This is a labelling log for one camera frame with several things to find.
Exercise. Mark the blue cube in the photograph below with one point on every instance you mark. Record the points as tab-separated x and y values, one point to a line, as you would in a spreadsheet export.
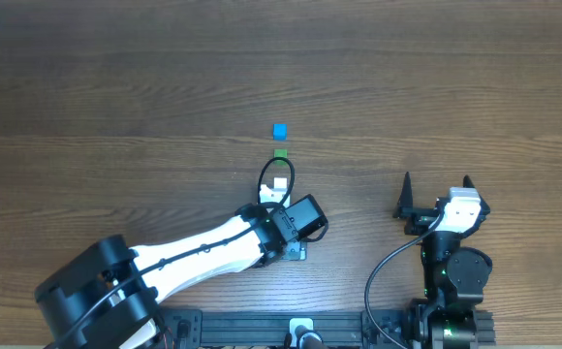
280	131

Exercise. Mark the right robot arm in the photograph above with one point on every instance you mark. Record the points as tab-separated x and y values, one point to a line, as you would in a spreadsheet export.
460	276

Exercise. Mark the mounting rail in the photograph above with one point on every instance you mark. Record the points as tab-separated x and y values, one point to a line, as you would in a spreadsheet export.
247	329

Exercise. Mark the green cube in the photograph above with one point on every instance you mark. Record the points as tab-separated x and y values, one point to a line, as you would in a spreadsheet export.
280	153

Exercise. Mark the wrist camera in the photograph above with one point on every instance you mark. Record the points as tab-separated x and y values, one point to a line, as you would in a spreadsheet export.
461	211
267	195

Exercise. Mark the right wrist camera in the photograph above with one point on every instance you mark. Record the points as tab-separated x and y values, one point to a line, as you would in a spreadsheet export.
461	211

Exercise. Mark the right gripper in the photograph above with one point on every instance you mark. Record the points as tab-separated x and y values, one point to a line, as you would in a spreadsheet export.
419	213

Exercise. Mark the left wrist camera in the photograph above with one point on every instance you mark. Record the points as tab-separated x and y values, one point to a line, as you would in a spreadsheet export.
267	195

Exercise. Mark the white cube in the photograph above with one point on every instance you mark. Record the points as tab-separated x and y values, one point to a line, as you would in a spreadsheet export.
280	182

